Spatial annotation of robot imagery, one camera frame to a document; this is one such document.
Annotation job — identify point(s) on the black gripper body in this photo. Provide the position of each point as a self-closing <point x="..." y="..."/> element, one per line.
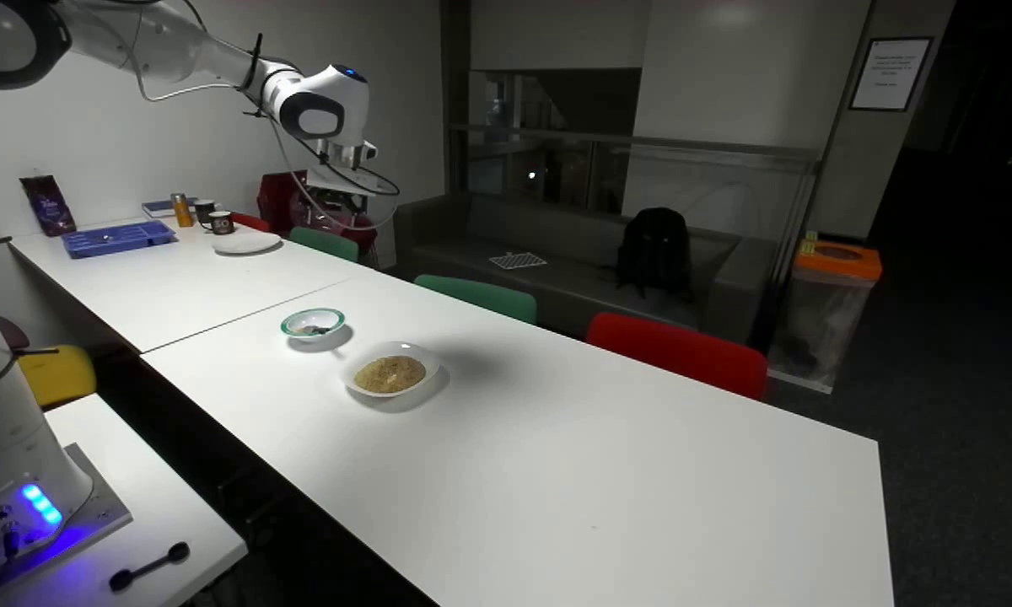
<point x="333" y="164"/>

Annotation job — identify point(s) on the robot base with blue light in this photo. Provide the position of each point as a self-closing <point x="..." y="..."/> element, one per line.
<point x="46" y="527"/>

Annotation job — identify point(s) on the white plate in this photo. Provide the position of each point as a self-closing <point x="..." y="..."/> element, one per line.
<point x="248" y="244"/>

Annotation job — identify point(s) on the bowl with food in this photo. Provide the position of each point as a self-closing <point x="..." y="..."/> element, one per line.
<point x="360" y="385"/>

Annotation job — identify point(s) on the wide green chair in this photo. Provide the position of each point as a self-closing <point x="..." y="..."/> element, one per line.
<point x="324" y="242"/>

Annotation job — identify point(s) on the dark red chair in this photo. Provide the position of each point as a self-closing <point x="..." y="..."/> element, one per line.
<point x="279" y="200"/>

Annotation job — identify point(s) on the dark cup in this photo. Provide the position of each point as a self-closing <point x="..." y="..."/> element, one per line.
<point x="221" y="224"/>

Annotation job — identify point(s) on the orange bottle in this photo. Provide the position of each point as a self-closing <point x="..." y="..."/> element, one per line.
<point x="184" y="209"/>

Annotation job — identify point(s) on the small green chair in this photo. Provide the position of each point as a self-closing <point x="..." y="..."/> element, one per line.
<point x="475" y="298"/>

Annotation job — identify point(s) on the brown granular food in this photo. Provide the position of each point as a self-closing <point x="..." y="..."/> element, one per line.
<point x="388" y="377"/>

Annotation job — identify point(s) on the open book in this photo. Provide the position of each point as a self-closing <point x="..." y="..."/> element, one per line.
<point x="516" y="262"/>

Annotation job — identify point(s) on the blue flat box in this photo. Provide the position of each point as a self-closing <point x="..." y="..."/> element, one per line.
<point x="120" y="236"/>

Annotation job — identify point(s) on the grey sofa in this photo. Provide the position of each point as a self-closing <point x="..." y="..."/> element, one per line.
<point x="575" y="242"/>

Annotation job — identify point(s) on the dark standing phone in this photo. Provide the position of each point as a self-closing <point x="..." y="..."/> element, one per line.
<point x="47" y="208"/>

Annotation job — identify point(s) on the black backpack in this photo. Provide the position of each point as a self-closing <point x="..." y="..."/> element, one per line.
<point x="654" y="255"/>

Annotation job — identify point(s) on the yellow stool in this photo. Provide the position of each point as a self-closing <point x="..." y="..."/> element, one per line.
<point x="58" y="377"/>

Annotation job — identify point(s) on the black dumbbell shaped tool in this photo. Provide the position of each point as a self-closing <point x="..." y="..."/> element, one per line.
<point x="146" y="568"/>

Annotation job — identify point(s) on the orange lidded bin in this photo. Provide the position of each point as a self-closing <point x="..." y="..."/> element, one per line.
<point x="827" y="306"/>

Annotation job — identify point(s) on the paper wall notice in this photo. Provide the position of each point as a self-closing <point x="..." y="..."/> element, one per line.
<point x="889" y="72"/>

